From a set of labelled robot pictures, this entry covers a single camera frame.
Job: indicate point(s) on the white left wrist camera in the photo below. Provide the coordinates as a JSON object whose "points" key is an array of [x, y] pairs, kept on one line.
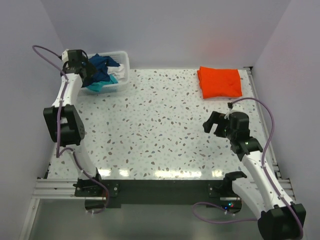
{"points": [[64, 56]]}

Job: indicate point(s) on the white crumpled t shirt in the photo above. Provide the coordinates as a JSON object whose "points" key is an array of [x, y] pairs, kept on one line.
{"points": [[118, 72]]}

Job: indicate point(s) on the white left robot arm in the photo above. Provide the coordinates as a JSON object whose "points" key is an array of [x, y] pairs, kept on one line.
{"points": [[66, 127]]}

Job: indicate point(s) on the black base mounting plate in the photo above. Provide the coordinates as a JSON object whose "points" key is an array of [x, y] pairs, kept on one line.
{"points": [[114, 193]]}

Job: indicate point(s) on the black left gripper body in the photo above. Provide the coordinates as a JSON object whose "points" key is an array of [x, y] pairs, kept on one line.
{"points": [[91, 70]]}

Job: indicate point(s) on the orange folded t shirt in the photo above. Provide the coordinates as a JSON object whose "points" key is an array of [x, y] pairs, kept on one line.
{"points": [[219, 83]]}

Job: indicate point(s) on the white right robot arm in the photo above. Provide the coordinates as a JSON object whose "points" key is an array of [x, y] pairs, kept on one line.
{"points": [[278, 216]]}

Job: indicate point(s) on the right side aluminium rail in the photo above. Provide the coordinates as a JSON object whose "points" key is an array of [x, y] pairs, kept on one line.
{"points": [[270, 155]]}

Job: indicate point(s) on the aluminium frame rail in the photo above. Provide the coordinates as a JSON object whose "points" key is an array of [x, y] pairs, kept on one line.
{"points": [[54, 189]]}

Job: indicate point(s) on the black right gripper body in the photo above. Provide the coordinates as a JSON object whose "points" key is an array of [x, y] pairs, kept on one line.
{"points": [[230, 134]]}

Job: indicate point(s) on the navy blue t shirt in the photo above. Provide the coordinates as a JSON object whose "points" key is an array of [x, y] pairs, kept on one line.
{"points": [[102, 63]]}

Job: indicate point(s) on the teal crumpled t shirt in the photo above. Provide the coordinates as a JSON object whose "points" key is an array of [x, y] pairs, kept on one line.
{"points": [[97, 87]]}

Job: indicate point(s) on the white plastic basket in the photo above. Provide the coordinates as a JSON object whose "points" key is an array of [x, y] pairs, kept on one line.
{"points": [[122, 58]]}

